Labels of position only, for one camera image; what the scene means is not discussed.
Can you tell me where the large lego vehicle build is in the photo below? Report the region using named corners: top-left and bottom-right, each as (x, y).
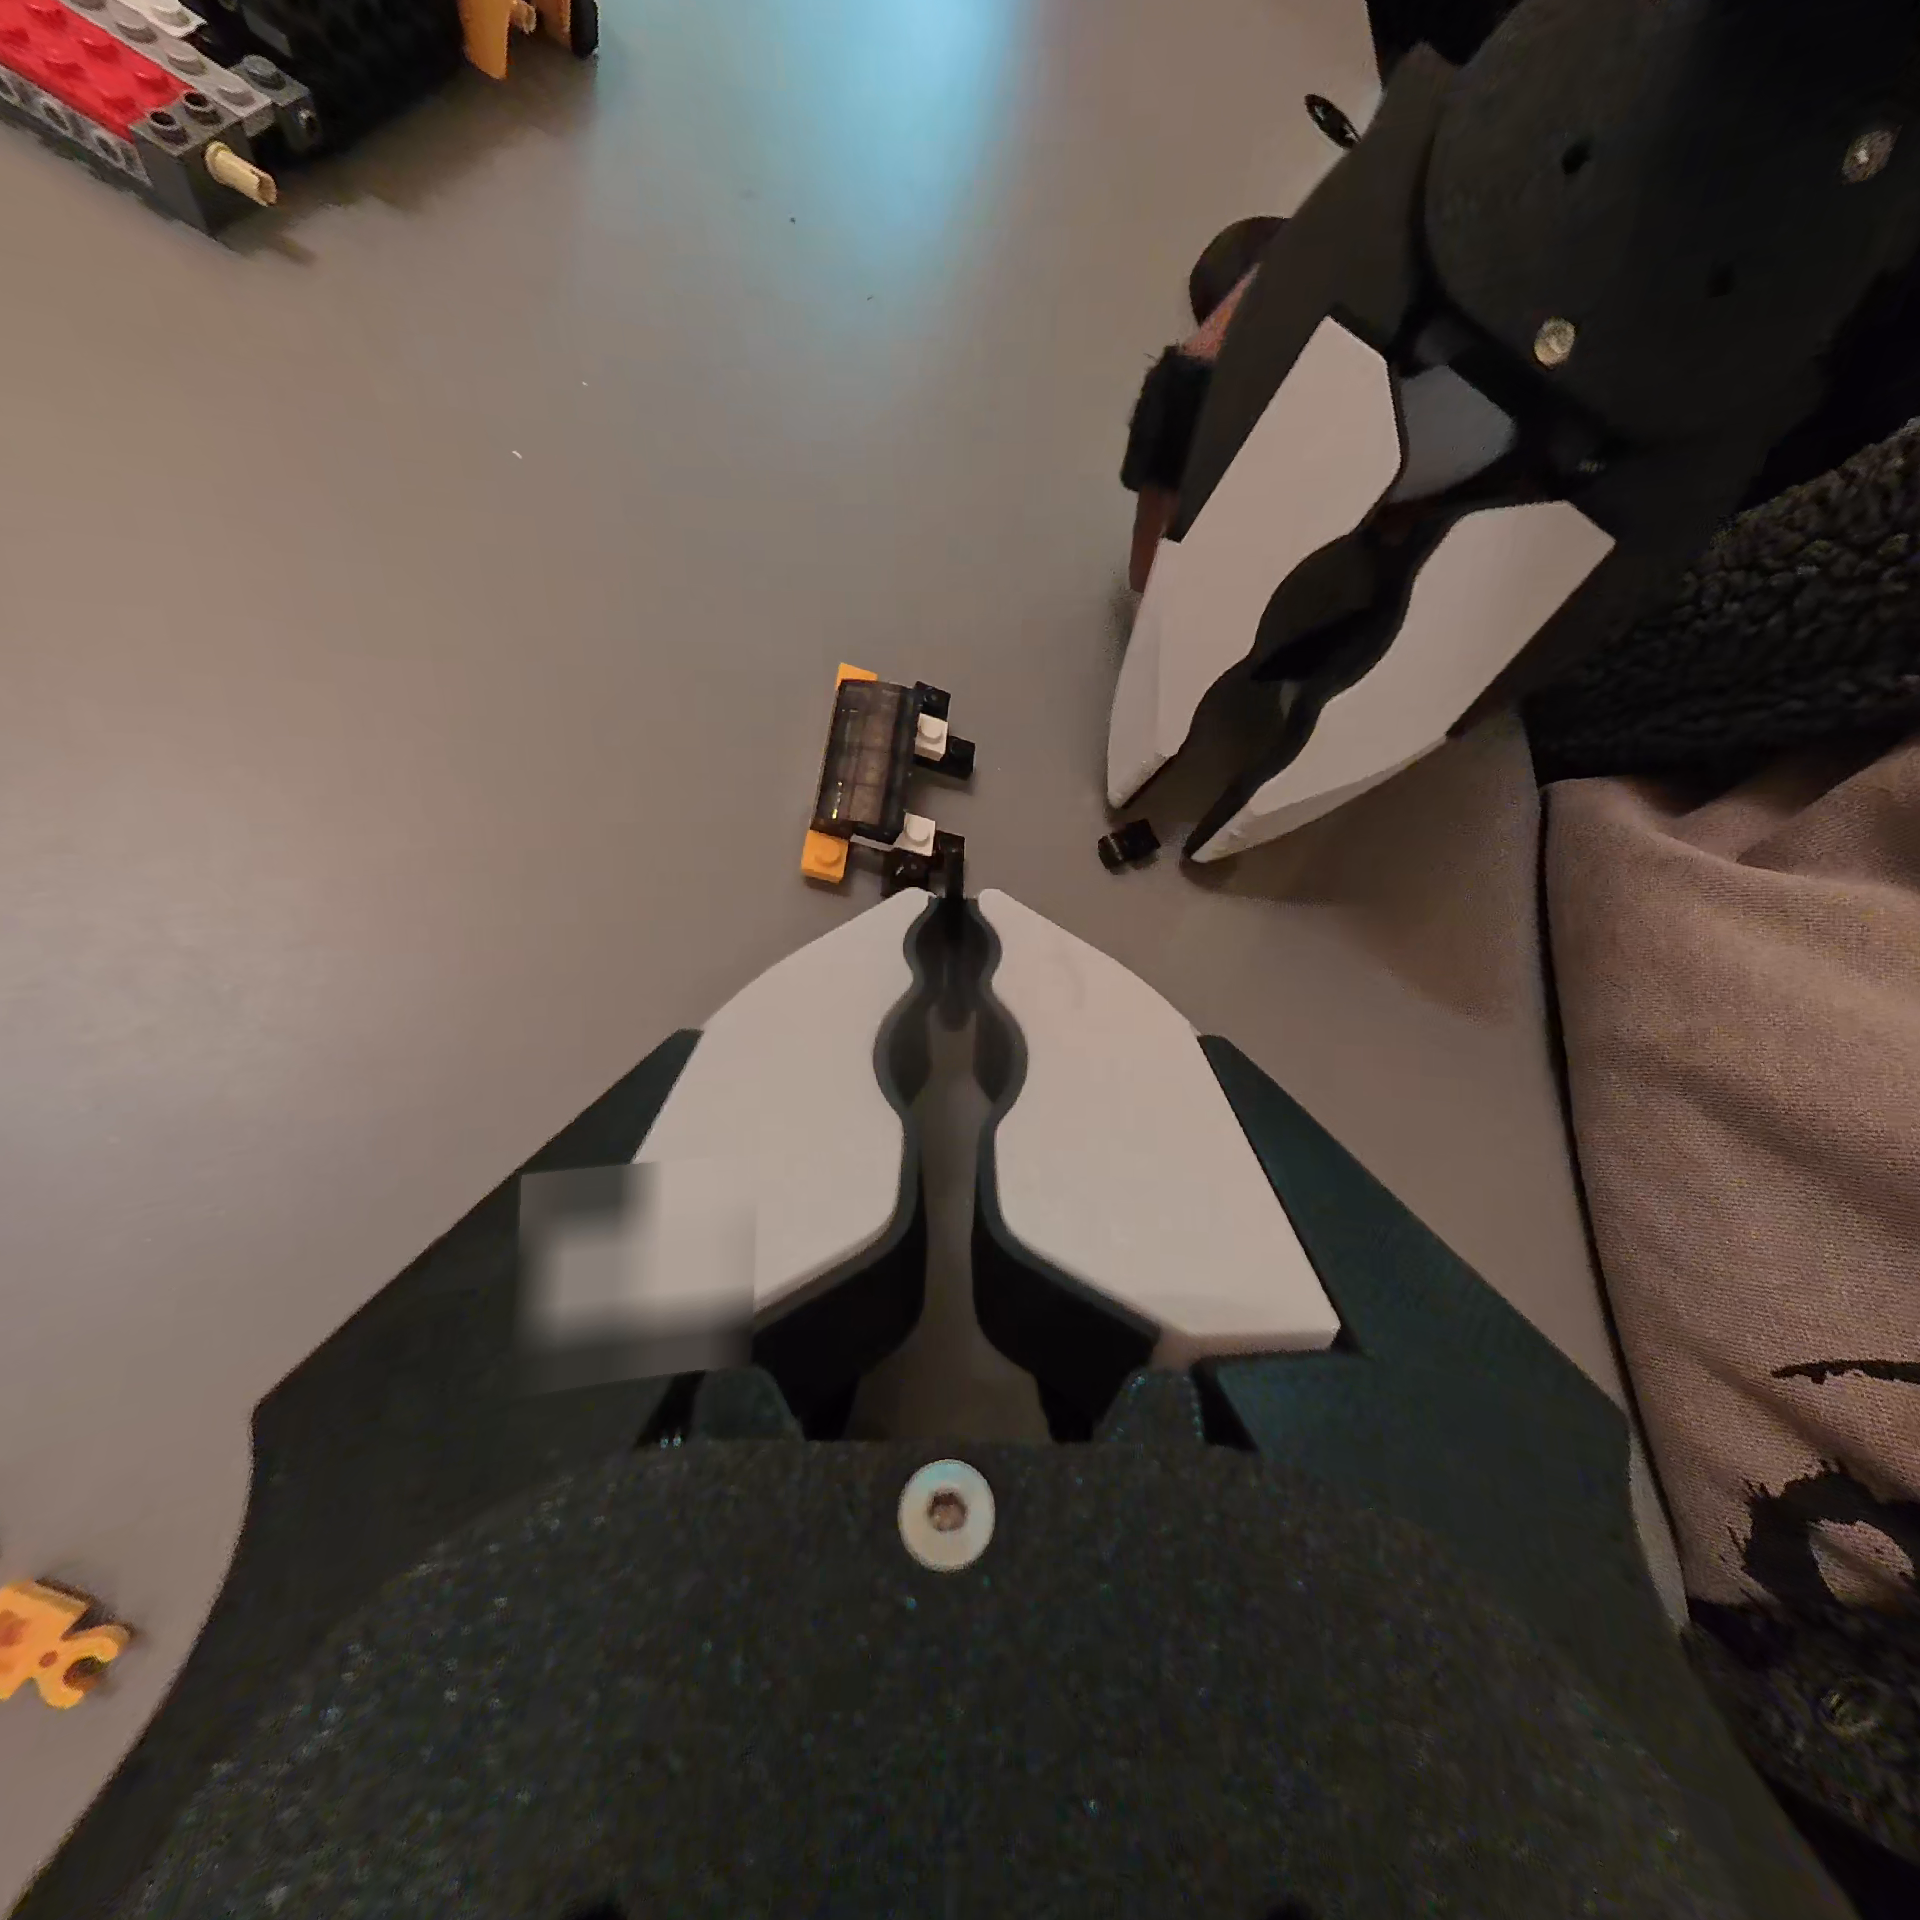
top-left (0, 0), bottom-right (600, 240)

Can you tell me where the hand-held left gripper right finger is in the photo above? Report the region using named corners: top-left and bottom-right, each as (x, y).
top-left (964, 886), bottom-right (1346, 1371)

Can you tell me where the person's right hand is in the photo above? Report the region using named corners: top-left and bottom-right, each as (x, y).
top-left (1127, 268), bottom-right (1261, 598)

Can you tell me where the orange lego bracket piece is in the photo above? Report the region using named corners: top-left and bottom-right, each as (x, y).
top-left (0, 1575), bottom-right (137, 1714)

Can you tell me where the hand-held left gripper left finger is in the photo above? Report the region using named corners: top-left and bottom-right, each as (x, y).
top-left (634, 886), bottom-right (948, 1312)

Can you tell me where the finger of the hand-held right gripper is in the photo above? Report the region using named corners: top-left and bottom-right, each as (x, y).
top-left (1183, 498), bottom-right (1618, 867)
top-left (1105, 312), bottom-right (1523, 816)

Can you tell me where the small lego windshield assembly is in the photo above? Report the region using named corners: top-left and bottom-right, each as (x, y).
top-left (797, 658), bottom-right (979, 901)

